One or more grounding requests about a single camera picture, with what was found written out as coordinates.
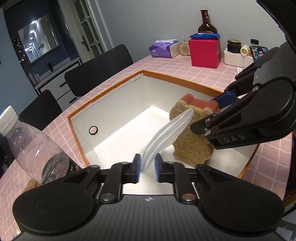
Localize pink checkered tablecloth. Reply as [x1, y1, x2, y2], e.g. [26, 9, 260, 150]
[1, 55, 292, 240]

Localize white glass panel door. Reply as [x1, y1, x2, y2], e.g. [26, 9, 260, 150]
[58, 0, 114, 62]

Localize clear plastic bag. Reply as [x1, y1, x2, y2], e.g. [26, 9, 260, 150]
[140, 108, 194, 173]

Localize blue packet on red box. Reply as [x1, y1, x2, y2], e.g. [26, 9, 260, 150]
[189, 33, 221, 40]

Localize small beige speaker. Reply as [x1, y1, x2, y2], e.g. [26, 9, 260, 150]
[179, 42, 191, 56]

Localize brown plush toy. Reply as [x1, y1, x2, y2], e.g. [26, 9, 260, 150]
[23, 179, 40, 192]

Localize dark glass jar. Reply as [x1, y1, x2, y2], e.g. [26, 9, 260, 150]
[227, 40, 242, 54]

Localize orange cardboard box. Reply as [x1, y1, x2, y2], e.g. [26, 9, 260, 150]
[67, 69, 260, 195]

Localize clear plastic water bottle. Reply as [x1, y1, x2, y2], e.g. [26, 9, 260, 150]
[1, 106, 81, 185]

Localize black chair left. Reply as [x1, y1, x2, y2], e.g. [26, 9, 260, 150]
[19, 89, 62, 131]

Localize red box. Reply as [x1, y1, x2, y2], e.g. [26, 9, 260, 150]
[189, 39, 221, 69]

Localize black chair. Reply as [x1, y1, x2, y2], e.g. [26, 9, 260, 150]
[64, 44, 133, 97]
[19, 89, 62, 131]

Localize brown liquor bottle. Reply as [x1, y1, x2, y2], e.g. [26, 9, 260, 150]
[198, 9, 218, 34]

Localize purple tissue pack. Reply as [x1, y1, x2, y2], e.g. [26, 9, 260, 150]
[149, 39, 180, 58]

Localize wall mirror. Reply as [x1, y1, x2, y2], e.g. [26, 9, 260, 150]
[18, 15, 59, 63]

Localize white tray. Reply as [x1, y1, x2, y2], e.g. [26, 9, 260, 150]
[224, 49, 253, 68]

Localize orange brown scrub sponge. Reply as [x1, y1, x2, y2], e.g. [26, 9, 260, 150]
[169, 93, 222, 168]

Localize black chair right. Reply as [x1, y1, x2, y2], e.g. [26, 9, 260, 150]
[64, 44, 133, 97]

